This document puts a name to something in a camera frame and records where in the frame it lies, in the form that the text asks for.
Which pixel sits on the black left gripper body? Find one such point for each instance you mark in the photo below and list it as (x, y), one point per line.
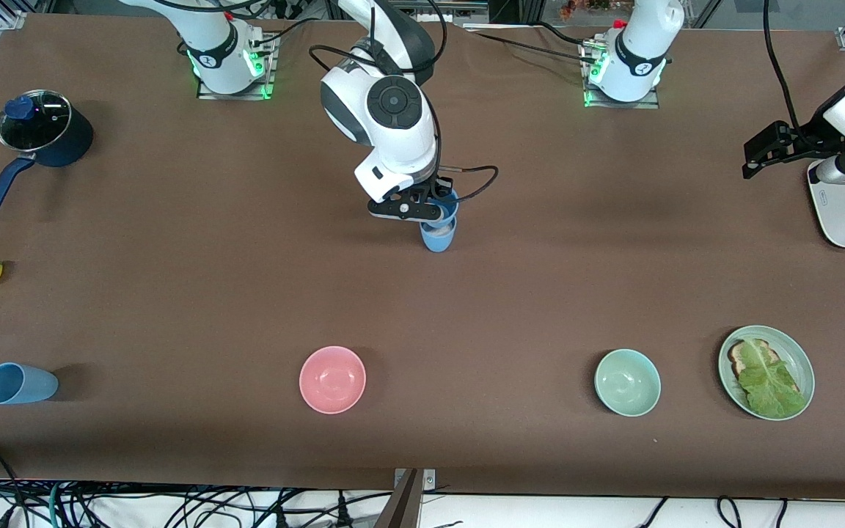
(806, 146)

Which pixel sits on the blue plastic cup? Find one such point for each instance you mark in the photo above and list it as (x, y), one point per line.
(450, 214)
(26, 385)

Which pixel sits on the blue cup with white filling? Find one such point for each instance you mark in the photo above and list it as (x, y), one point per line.
(437, 243)

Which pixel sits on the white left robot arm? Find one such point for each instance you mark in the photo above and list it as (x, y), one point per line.
(639, 51)

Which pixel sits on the brown table cover mat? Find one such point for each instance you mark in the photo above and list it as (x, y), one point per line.
(422, 308)

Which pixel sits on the toast slice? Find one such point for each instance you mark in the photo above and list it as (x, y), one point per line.
(738, 359)

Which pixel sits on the pale green plate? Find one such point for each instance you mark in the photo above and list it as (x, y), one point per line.
(800, 359)

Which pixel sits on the pink bowl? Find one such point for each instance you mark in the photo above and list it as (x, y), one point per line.
(332, 380)

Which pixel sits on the green lettuce leaf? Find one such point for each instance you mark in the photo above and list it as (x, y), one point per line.
(771, 385)

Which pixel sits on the pale green bowl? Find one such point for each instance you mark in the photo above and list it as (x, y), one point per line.
(627, 383)

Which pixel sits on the dark blue saucepan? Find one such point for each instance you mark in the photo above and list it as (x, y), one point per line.
(76, 143)

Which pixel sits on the glass lid with blue knob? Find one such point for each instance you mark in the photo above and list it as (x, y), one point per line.
(41, 126)

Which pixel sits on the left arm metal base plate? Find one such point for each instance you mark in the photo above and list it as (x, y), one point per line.
(620, 105)

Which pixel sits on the grey metal frame box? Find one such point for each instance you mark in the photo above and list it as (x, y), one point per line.
(466, 9)

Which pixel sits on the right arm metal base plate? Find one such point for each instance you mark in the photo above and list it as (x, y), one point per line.
(232, 96)

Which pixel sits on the metal table clamp bracket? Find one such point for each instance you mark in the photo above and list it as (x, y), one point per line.
(430, 480)

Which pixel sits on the dark metal mount bar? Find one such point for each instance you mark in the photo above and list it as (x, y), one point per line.
(400, 506)

